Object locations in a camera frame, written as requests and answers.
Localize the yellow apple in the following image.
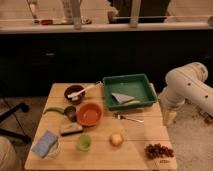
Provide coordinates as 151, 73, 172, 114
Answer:
110, 133, 124, 146

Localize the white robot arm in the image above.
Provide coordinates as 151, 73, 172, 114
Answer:
158, 62, 213, 126

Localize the small green cup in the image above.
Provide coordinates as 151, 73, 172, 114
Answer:
76, 134, 92, 151

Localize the small metal cup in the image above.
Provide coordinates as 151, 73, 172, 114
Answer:
64, 106, 76, 122

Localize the bunch of red grapes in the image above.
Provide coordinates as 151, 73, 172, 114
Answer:
145, 143, 174, 159

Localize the grey cloth in tray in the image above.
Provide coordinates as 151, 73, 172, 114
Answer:
112, 93, 134, 104

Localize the metal fork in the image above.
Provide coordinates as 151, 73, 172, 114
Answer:
113, 114, 144, 123

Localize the green plastic tray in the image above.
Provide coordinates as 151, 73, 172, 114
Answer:
103, 74, 157, 111

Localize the orange bowl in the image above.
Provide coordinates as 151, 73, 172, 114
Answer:
77, 103, 102, 127

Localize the brown block eraser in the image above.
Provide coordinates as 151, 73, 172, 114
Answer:
60, 122, 83, 136

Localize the dark brown bowl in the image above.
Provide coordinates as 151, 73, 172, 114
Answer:
64, 85, 85, 105

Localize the clear glass dish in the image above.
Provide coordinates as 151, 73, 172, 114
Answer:
47, 142, 60, 158

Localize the blue sponge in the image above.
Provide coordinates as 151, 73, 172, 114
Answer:
32, 131, 58, 158

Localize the black office chair base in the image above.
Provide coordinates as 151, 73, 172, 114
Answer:
0, 101, 33, 144

